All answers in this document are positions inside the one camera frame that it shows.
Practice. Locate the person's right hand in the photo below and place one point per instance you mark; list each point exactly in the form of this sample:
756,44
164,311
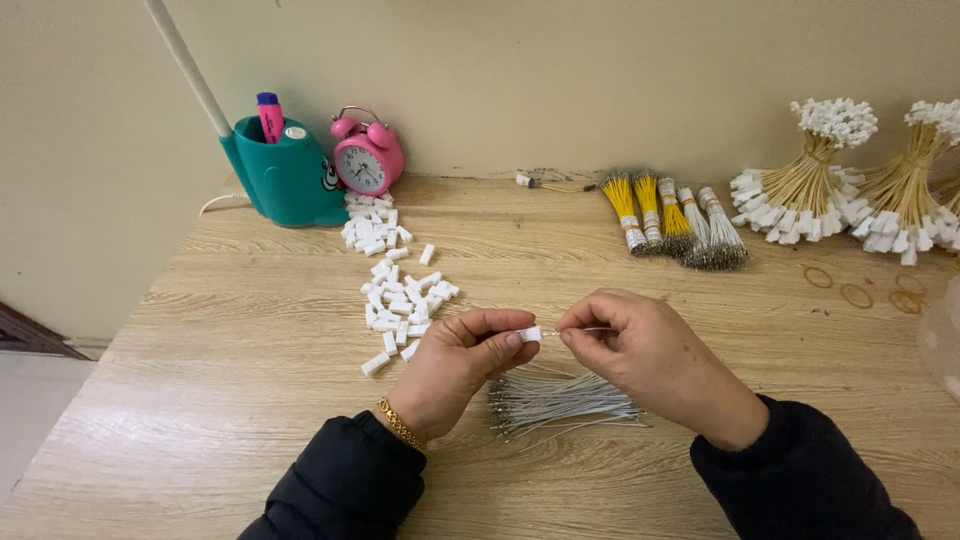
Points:
660,360

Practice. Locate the person's left hand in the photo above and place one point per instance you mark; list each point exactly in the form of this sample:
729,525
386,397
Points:
439,379

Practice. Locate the white plastic connector housing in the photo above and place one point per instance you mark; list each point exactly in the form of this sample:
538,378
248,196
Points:
531,334

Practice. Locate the pile of white plastic connectors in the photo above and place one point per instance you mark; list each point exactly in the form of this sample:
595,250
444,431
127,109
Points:
394,296

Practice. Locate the tan rubber band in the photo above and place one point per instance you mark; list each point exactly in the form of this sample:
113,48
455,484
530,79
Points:
900,279
843,294
892,301
805,274

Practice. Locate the pink twin-bell alarm clock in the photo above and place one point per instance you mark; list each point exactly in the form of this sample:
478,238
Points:
366,161

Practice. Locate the teal desk lamp pen holder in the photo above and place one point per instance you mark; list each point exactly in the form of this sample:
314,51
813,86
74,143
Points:
289,180

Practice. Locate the translucent plastic container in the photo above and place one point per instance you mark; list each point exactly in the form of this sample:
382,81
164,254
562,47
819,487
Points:
943,337

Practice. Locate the pink highlighter pen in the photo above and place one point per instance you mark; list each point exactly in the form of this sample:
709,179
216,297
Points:
270,116

